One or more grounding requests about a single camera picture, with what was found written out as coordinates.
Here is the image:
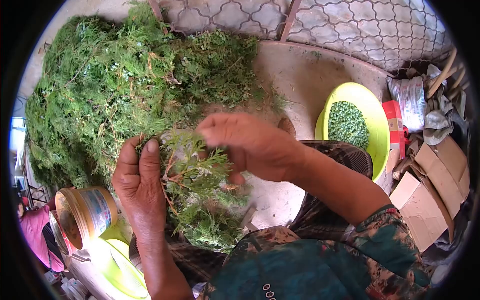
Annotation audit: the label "person's right hand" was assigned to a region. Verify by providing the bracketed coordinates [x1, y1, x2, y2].
[196, 112, 307, 187]

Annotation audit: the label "person's left hand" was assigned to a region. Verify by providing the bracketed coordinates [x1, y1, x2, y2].
[112, 135, 168, 241]

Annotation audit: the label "person's right thumb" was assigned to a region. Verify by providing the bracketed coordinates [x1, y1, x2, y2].
[226, 168, 248, 187]

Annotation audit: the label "person's left thumb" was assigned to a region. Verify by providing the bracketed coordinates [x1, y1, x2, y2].
[141, 139, 163, 180]

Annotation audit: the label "person's left index finger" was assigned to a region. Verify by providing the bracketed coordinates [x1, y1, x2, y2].
[117, 136, 143, 174]

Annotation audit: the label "person's right fingers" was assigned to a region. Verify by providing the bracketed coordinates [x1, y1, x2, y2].
[196, 113, 241, 151]

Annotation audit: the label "green cypress sprig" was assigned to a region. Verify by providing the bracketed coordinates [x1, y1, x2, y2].
[136, 130, 251, 251]

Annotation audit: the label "pile of green cypress branches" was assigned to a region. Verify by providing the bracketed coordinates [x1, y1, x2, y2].
[24, 2, 286, 190]

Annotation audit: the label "plastic tub with printed label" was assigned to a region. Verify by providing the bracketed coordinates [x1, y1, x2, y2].
[55, 186, 119, 251]

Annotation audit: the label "yellow-green plastic basin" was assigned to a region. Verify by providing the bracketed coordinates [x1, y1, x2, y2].
[315, 82, 391, 183]
[88, 225, 151, 300]

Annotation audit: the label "person's body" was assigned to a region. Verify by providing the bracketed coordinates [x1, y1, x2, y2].
[202, 205, 433, 300]

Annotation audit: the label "heap of green seeds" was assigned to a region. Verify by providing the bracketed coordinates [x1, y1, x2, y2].
[328, 101, 371, 151]

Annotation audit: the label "red carton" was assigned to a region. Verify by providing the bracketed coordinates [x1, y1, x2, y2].
[382, 100, 406, 160]

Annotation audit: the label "metal lattice fence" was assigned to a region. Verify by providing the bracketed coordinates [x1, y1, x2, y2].
[149, 0, 455, 73]

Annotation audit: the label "white printed plastic bag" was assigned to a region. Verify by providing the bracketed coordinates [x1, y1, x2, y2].
[386, 75, 428, 134]

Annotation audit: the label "flattened cardboard boxes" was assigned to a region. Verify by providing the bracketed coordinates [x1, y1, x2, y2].
[389, 135, 472, 253]

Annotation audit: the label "crumpled grey bag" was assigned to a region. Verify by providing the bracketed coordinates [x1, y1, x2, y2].
[423, 109, 455, 147]

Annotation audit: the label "wooden sticks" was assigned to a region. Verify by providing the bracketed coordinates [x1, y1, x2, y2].
[427, 48, 470, 100]

